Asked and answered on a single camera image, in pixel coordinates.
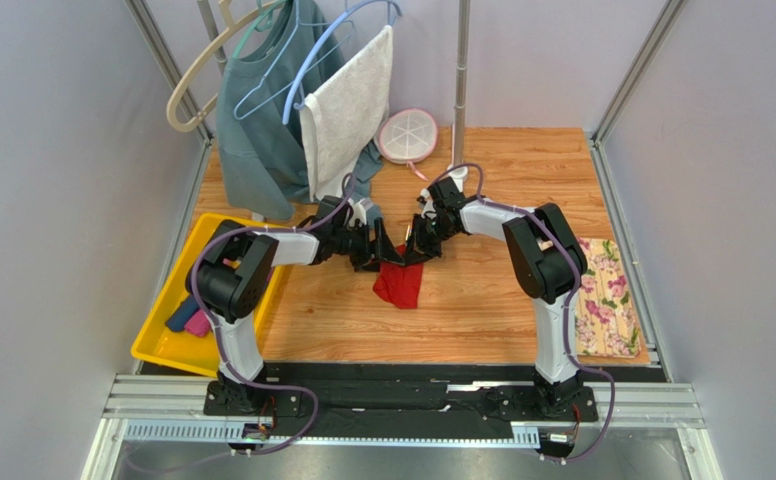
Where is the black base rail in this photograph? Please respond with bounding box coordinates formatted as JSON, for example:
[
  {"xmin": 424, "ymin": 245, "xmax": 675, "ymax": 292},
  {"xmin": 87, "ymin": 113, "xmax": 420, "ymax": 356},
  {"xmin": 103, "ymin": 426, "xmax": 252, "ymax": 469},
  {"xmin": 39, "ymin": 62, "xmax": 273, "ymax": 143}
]
[{"xmin": 203, "ymin": 362, "xmax": 609, "ymax": 440}]

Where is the green hanger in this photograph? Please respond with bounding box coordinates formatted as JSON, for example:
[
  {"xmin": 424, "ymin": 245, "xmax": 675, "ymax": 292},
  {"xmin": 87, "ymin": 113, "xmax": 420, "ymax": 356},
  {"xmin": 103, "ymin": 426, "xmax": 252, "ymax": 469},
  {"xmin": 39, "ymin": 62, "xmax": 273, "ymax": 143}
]
[{"xmin": 232, "ymin": 0, "xmax": 291, "ymax": 58}]

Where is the white towel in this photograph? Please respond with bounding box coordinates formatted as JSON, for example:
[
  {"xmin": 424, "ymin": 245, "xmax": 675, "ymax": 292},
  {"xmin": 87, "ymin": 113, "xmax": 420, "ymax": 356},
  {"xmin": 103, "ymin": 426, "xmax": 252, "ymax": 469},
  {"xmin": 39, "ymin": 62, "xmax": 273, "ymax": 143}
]
[{"xmin": 299, "ymin": 26, "xmax": 394, "ymax": 202}]

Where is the beige hanger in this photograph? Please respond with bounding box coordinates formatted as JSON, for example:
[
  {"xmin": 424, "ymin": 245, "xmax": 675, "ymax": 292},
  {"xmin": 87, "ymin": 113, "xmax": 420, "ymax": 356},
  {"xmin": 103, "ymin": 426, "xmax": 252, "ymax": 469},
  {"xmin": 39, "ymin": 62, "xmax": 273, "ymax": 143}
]
[{"xmin": 165, "ymin": 1, "xmax": 257, "ymax": 133}]

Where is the red paper napkin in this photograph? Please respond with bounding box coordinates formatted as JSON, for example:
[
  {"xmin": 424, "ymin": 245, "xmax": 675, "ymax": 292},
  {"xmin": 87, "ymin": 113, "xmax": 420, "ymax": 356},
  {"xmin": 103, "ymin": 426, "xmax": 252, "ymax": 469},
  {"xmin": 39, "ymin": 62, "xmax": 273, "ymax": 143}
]
[{"xmin": 372, "ymin": 263, "xmax": 424, "ymax": 309}]

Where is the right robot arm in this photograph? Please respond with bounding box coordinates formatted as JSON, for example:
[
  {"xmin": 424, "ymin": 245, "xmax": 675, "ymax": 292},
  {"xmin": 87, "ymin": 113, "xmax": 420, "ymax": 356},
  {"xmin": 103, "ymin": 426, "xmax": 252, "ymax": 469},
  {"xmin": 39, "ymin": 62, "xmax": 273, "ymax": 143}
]
[{"xmin": 404, "ymin": 177, "xmax": 588, "ymax": 418}]

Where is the pink cloth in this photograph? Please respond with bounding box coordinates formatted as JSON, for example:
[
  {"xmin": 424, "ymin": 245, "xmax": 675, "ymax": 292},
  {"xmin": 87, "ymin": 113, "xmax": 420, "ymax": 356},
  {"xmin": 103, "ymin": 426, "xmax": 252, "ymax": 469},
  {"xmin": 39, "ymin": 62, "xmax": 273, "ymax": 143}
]
[{"xmin": 184, "ymin": 310, "xmax": 212, "ymax": 338}]

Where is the pink white mesh bag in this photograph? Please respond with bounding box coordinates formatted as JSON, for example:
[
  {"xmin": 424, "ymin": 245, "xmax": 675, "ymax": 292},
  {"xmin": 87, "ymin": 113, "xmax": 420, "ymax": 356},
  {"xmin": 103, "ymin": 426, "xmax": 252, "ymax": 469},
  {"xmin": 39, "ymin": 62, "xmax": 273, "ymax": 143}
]
[{"xmin": 374, "ymin": 108, "xmax": 438, "ymax": 181}]

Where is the teal sweatshirt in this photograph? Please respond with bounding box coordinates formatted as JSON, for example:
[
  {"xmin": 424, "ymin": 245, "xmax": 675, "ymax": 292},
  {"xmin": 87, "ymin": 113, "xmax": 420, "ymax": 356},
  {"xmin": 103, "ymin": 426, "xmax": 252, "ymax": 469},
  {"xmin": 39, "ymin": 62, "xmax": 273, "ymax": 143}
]
[{"xmin": 216, "ymin": 1, "xmax": 348, "ymax": 220}]

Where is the left metal rack pole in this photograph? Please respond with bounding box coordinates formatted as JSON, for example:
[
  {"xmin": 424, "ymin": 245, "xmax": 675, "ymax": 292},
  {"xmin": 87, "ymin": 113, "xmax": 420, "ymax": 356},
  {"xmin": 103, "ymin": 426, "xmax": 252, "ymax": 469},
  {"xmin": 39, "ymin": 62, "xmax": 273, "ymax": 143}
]
[{"xmin": 196, "ymin": 0, "xmax": 227, "ymax": 74}]

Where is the blue hanger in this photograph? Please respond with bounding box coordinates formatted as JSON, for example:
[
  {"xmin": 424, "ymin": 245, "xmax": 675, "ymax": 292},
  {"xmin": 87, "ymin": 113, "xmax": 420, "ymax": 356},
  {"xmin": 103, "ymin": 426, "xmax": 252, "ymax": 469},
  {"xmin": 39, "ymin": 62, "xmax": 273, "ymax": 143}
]
[{"xmin": 233, "ymin": 0, "xmax": 403, "ymax": 126}]

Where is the metal rack pole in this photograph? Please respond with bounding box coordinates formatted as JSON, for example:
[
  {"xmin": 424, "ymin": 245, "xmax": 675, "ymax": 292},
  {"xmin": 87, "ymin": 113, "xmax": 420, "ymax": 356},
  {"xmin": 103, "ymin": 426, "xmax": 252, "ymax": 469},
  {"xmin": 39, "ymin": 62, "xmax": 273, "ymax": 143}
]
[
  {"xmin": 448, "ymin": 0, "xmax": 472, "ymax": 191},
  {"xmin": 196, "ymin": 0, "xmax": 227, "ymax": 74}
]

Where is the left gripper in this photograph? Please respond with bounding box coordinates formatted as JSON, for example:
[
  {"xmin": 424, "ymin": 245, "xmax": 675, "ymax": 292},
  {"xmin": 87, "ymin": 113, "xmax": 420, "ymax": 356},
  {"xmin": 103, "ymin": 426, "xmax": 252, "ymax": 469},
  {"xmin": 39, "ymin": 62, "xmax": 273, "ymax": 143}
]
[{"xmin": 332, "ymin": 218, "xmax": 404, "ymax": 273}]

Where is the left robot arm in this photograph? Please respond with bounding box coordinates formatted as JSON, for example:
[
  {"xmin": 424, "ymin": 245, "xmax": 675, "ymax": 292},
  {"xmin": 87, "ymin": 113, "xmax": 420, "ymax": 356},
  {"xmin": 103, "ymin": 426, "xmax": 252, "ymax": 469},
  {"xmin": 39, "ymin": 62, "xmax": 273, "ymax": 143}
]
[{"xmin": 186, "ymin": 196, "xmax": 404, "ymax": 416}]

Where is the yellow plastic bin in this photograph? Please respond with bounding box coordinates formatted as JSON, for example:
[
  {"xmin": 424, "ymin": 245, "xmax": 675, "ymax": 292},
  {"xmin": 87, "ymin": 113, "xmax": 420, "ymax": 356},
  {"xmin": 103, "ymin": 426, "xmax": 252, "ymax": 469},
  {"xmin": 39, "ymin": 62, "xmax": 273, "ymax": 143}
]
[{"xmin": 131, "ymin": 213, "xmax": 264, "ymax": 378}]

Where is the navy blue cloth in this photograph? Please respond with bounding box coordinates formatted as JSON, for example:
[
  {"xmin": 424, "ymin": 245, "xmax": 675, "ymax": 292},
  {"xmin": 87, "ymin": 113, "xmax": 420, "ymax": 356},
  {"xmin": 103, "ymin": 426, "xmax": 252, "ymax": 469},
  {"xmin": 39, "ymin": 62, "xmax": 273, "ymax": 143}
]
[{"xmin": 165, "ymin": 295, "xmax": 199, "ymax": 333}]

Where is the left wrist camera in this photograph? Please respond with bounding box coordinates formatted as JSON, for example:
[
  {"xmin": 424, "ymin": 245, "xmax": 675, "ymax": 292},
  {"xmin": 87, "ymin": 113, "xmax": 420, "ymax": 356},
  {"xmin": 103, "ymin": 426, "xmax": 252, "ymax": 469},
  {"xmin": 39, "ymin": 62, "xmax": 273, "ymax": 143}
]
[{"xmin": 351, "ymin": 198, "xmax": 383, "ymax": 228}]

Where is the floral tray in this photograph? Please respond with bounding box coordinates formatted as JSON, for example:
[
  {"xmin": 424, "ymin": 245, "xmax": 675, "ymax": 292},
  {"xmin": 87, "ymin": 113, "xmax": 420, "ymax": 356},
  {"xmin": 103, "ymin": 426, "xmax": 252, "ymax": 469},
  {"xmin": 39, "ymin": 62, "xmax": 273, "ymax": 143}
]
[{"xmin": 575, "ymin": 238, "xmax": 649, "ymax": 364}]

